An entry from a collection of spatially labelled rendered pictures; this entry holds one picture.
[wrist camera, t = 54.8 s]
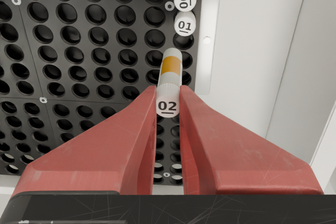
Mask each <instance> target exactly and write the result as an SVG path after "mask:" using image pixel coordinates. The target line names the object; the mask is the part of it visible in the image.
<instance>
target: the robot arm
mask: <svg viewBox="0 0 336 224"><path fill-rule="evenodd" d="M156 96H157V91H156V86H155V85H150V86H148V87H147V88H146V89H145V90H144V91H143V92H142V93H141V94H140V95H139V96H138V97H137V98H136V99H135V100H134V101H133V102H132V103H130V104H129V105H128V106H127V107H126V108H124V109H123V110H121V111H119V112H117V113H116V114H114V115H112V116H110V117H109V118H107V119H105V120H104V121H102V122H100V123H98V124H97V125H95V126H93V127H91V128H90V129H88V130H86V131H84V132H83V133H81V134H79V135H77V136H76V137H74V138H72V139H71V140H69V141H67V142H65V143H64V144H62V145H60V146H58V147H57V148H55V149H53V150H51V151H50V152H48V153H46V154H44V155H43V156H41V157H39V158H38V159H36V160H34V161H32V162H31V163H29V164H28V165H27V166H26V167H25V169H24V171H23V173H22V175H21V177H20V179H19V181H18V183H17V185H16V187H15V189H14V191H13V193H12V195H11V197H10V199H9V201H8V203H7V205H6V207H5V209H4V211H3V213H2V215H1V217H0V224H336V194H324V192H323V190H322V188H321V186H320V184H319V182H318V180H317V178H316V176H315V174H314V172H313V170H312V168H311V166H310V165H309V164H308V163H306V162H305V161H303V160H301V159H299V158H298V157H296V156H294V155H293V154H291V153H289V152H287V151H286V150H284V149H282V148H280V147H279V146H277V145H275V144H273V143H272V142H270V141H268V140H266V139H265V138H263V137H261V136H259V135H258V134H256V133H254V132H252V131H251V130H249V129H247V128H245V127H244V126H242V125H240V124H238V123H237V122H235V121H233V120H231V119H230V118H228V117H226V116H224V115H223V114H221V113H219V112H218V111H216V110H214V109H212V108H211V107H209V106H208V105H207V104H206V103H205V102H204V101H203V100H202V99H201V98H200V97H199V96H198V95H196V94H195V93H194V92H193V91H192V90H191V89H190V88H189V87H188V86H187V85H180V91H179V96H180V111H179V138H180V157H181V169H182V181H183V194H166V195H152V193H153V181H154V169H155V157H156V137H157V109H156Z"/></svg>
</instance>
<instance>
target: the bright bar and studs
mask: <svg viewBox="0 0 336 224"><path fill-rule="evenodd" d="M219 6H220V0H202V2H201V14H200V27H199V40H198V53H197V65H196V78H195V91H194V93H195V94H196V95H209V94H210V86H211V77H212V68H213V59H214V50H215V42H216V33H217V24H218V15H219Z"/></svg>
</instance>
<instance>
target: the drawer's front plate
mask: <svg viewBox="0 0 336 224"><path fill-rule="evenodd" d="M265 139H266V140H268V141H269V142H271V143H273V144H275V145H276V146H278V147H280V148H282V149H283V150H285V151H287V152H289V153H290V154H292V155H294V156H296V157H297V158H299V159H301V160H303V161H304V162H306V163H308V164H309V165H310V167H311V168H312V170H313V172H314V174H315V176H316V178H317V180H318V182H319V184H320V186H321V188H322V190H323V191H324V190H325V188H326V185H327V183H328V181H329V179H330V177H331V175H332V173H333V171H334V169H335V167H336V0H302V3H301V7H300V11H299V15H298V18H297V22H296V26H295V29H294V33H293V37H292V41H291V44H290V48H289V52H288V55H287V59H286V63H285V67H284V70H283V74H282V78H281V81H280V85H279V89H278V93H277V96H276V100H275V104H274V108H273V111H272V115H271V119H270V122H269V126H268V130H267V134H266V137H265Z"/></svg>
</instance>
